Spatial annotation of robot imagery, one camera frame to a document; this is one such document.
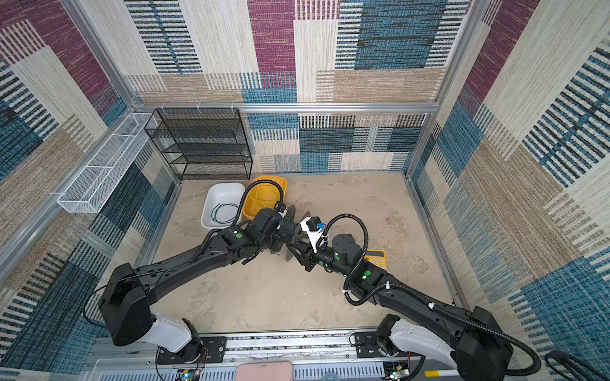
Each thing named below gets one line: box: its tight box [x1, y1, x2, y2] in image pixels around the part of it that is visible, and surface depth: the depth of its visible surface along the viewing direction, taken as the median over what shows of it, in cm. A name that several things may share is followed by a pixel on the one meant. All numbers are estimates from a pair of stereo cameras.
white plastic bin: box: [200, 182, 246, 230], surface depth 110 cm
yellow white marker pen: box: [424, 369, 458, 378], surface depth 70 cm
